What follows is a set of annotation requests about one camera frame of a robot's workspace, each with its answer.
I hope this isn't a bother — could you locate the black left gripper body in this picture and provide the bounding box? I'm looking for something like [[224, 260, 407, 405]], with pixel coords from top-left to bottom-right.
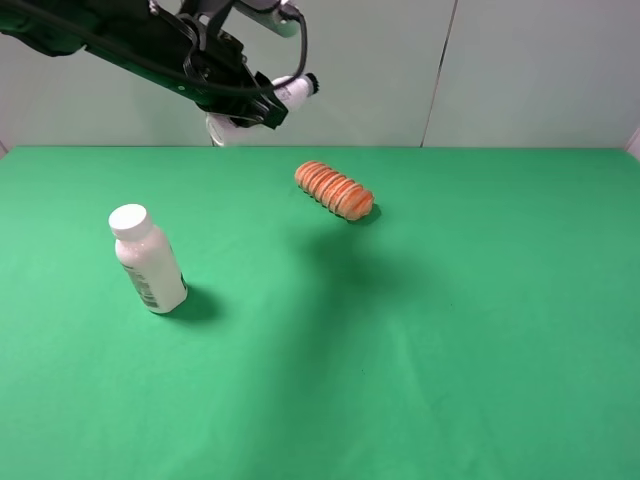
[[182, 12, 277, 114]]

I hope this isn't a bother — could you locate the white bottle with brush top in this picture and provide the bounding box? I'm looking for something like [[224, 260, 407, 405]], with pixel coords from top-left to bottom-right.
[[205, 72, 320, 147]]

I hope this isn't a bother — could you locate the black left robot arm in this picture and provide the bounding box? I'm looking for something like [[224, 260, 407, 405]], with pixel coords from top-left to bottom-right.
[[1, 1, 305, 129]]

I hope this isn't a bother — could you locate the orange striped bread loaf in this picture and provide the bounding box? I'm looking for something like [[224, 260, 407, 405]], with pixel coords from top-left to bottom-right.
[[294, 161, 374, 221]]

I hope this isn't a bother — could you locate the white capped plastic bottle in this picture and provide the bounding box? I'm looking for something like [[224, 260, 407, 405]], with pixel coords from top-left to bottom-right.
[[108, 204, 188, 314]]

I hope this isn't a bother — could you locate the green table cloth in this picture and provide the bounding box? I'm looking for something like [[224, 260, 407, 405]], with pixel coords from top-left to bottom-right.
[[1, 147, 639, 479]]

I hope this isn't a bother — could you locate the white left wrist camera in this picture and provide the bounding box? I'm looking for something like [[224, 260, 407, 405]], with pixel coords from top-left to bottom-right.
[[232, 0, 301, 38]]

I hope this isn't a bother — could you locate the black camera cable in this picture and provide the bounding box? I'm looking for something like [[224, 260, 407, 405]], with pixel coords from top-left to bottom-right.
[[0, 0, 308, 96]]

